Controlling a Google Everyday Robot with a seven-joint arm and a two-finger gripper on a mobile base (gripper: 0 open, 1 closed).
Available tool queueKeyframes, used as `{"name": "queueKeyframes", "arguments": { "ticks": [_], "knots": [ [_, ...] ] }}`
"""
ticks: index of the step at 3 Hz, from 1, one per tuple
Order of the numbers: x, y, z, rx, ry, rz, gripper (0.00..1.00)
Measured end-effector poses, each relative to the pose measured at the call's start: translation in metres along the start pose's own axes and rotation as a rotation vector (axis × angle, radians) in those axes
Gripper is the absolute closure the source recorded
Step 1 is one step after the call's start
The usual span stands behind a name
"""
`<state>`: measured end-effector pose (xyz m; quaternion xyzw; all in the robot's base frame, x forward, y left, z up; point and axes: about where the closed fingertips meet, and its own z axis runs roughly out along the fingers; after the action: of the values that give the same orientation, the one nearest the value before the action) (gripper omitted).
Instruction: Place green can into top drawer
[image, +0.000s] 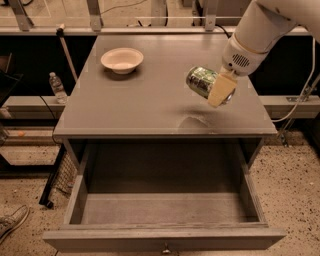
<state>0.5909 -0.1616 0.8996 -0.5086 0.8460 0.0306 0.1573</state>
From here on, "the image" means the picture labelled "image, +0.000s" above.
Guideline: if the grey cabinet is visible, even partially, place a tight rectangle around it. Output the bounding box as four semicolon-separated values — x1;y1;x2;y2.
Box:
52;33;278;174

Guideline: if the grey open top drawer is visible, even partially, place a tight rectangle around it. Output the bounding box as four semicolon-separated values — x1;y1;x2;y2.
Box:
43;142;286;253

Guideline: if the white paper bowl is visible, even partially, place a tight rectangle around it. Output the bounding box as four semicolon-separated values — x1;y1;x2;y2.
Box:
100;48;144;74

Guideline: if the white cable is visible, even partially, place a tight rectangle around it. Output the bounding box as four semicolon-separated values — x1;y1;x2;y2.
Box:
271;37;317;124

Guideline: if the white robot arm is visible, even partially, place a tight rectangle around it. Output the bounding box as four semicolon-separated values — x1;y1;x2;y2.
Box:
208;0;320;107

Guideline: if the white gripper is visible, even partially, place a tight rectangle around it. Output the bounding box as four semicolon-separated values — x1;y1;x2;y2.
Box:
208;34;267;107

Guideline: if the green soda can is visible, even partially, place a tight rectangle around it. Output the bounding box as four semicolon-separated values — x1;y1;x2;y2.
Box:
186;66;219;100

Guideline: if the clear plastic water bottle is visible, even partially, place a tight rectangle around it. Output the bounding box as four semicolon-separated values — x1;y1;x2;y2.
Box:
49;72;67;104

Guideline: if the grey sneaker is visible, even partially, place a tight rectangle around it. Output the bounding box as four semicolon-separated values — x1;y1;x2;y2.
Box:
0;205;29;244

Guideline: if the metal drawer knob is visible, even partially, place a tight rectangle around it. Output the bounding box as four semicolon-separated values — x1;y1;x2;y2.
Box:
161;243;171;255

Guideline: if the wooden stick with black band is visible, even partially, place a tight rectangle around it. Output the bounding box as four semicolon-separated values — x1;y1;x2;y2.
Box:
56;23;78;83

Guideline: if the black cable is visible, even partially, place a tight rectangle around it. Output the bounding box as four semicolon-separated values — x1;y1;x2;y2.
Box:
19;83;61;144

